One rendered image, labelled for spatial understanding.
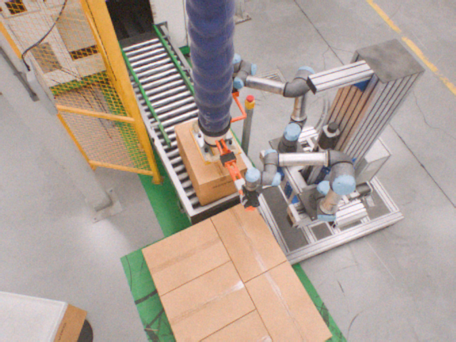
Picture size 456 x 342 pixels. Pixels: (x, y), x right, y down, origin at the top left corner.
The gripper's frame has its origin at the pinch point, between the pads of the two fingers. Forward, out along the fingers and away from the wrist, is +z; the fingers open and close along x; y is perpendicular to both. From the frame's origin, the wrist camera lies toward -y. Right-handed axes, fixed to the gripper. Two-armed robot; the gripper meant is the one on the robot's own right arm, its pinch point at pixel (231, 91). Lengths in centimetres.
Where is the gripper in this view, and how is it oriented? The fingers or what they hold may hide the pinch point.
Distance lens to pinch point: 267.1
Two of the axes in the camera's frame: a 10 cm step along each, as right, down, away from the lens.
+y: 4.0, 7.9, -4.6
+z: -0.4, 5.1, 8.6
